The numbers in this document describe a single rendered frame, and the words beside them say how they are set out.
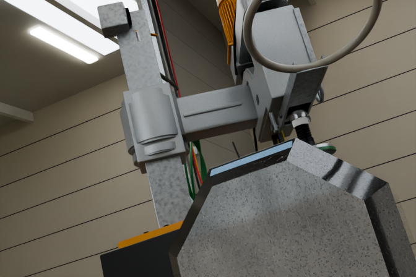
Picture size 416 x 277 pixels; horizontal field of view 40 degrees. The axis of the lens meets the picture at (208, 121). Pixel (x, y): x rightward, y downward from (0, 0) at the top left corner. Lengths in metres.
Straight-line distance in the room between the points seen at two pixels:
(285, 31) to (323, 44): 5.22
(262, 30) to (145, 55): 0.87
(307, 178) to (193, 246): 0.46
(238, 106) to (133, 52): 0.66
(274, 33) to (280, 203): 0.97
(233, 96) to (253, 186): 1.32
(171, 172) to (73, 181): 6.03
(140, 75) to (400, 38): 5.00
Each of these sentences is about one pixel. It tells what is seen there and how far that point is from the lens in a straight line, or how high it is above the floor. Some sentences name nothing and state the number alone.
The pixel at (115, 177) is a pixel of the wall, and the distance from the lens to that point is 8.56.
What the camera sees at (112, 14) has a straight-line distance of 3.26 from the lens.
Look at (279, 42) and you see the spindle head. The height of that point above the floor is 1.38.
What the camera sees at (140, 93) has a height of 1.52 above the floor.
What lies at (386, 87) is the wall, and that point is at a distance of 7.50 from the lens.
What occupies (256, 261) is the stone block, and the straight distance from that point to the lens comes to 1.88.
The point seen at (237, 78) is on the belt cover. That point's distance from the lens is 3.36.
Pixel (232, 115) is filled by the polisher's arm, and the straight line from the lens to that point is 3.11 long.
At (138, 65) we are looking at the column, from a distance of 3.20.
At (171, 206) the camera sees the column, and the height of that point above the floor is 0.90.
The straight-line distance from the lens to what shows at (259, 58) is 2.02.
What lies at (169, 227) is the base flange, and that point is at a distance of 2.78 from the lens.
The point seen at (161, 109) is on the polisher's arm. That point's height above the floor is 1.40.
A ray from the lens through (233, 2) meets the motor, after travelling 3.42.
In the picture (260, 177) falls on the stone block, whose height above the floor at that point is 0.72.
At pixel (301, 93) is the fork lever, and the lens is 2.34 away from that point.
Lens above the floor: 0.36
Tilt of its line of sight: 18 degrees up
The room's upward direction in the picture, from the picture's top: 15 degrees counter-clockwise
